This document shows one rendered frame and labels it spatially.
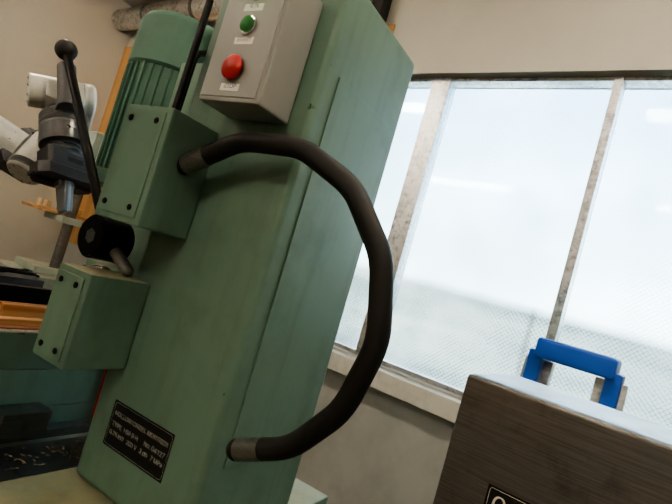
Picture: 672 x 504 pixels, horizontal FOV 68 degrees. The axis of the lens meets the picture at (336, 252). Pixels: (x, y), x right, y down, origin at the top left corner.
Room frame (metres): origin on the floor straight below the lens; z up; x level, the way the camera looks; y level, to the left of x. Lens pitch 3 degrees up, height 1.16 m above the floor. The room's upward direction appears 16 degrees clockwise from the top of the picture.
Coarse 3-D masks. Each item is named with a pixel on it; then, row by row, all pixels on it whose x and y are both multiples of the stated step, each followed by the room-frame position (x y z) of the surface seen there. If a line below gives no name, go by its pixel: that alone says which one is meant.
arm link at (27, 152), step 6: (36, 132) 1.19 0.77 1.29; (30, 138) 1.17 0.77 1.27; (36, 138) 1.17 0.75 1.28; (24, 144) 1.16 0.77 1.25; (30, 144) 1.16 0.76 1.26; (36, 144) 1.13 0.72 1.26; (18, 150) 1.15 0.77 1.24; (24, 150) 1.15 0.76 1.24; (30, 150) 1.15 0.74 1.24; (36, 150) 1.14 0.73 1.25; (12, 156) 1.14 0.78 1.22; (18, 156) 1.14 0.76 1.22; (24, 156) 1.14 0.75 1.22; (30, 156) 1.14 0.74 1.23; (36, 156) 1.15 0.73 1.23; (30, 162) 1.14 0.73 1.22
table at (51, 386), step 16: (0, 384) 0.72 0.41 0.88; (16, 384) 0.74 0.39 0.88; (32, 384) 0.76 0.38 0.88; (48, 384) 0.78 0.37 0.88; (64, 384) 0.81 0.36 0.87; (80, 384) 0.83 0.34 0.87; (96, 384) 0.86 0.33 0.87; (0, 400) 0.73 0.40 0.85; (16, 400) 0.75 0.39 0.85; (32, 400) 0.77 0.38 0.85; (48, 400) 0.79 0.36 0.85; (64, 400) 0.81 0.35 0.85; (80, 400) 0.84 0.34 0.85
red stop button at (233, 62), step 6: (234, 54) 0.57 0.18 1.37; (228, 60) 0.57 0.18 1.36; (234, 60) 0.56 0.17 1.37; (240, 60) 0.56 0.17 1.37; (222, 66) 0.57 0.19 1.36; (228, 66) 0.57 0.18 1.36; (234, 66) 0.56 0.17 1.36; (240, 66) 0.56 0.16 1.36; (222, 72) 0.57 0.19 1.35; (228, 72) 0.57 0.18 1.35; (234, 72) 0.56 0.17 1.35; (228, 78) 0.57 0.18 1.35
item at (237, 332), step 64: (320, 0) 0.61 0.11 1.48; (320, 64) 0.59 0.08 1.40; (384, 64) 0.69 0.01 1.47; (256, 128) 0.63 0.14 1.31; (320, 128) 0.61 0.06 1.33; (384, 128) 0.73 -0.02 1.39; (256, 192) 0.61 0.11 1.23; (320, 192) 0.64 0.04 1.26; (192, 256) 0.65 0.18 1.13; (256, 256) 0.60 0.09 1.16; (320, 256) 0.67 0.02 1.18; (192, 320) 0.63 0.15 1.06; (256, 320) 0.60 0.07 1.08; (320, 320) 0.71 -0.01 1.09; (128, 384) 0.67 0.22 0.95; (192, 384) 0.62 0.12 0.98; (256, 384) 0.62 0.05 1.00; (320, 384) 0.76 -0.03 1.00; (192, 448) 0.60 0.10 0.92
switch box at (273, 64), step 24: (240, 0) 0.59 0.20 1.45; (264, 0) 0.57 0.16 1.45; (288, 0) 0.55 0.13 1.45; (312, 0) 0.58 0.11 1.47; (264, 24) 0.56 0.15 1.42; (288, 24) 0.56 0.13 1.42; (312, 24) 0.59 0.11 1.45; (216, 48) 0.60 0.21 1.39; (240, 48) 0.58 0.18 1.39; (264, 48) 0.56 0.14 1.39; (288, 48) 0.57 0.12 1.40; (216, 72) 0.59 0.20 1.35; (240, 72) 0.57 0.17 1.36; (264, 72) 0.55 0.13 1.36; (288, 72) 0.58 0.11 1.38; (216, 96) 0.59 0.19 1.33; (240, 96) 0.56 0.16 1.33; (264, 96) 0.56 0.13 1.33; (288, 96) 0.59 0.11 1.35; (264, 120) 0.61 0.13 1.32
